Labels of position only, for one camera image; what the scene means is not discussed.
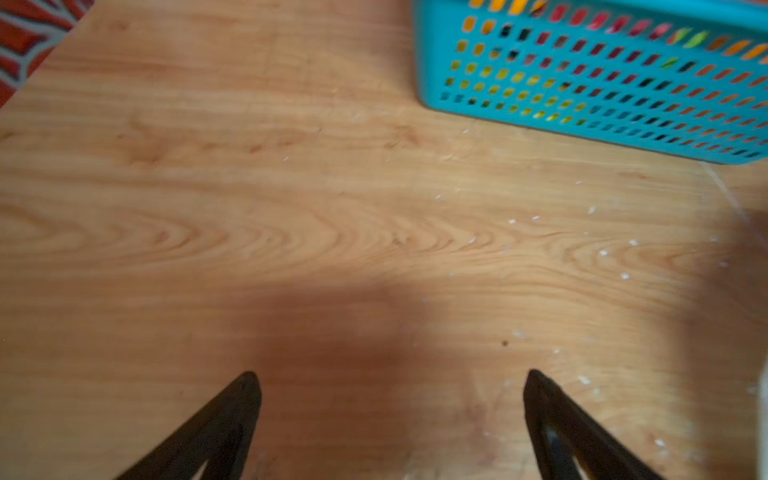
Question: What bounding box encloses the white plastic bag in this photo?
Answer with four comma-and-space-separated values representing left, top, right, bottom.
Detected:
755, 363, 768, 480

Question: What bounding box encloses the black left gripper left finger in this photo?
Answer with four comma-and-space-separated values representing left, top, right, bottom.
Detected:
119, 371, 262, 479

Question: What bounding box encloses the teal plastic basket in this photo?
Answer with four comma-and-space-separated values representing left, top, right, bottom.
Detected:
411, 0, 767, 165

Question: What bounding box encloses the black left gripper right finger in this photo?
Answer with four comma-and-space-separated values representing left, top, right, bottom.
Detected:
523, 369, 661, 480

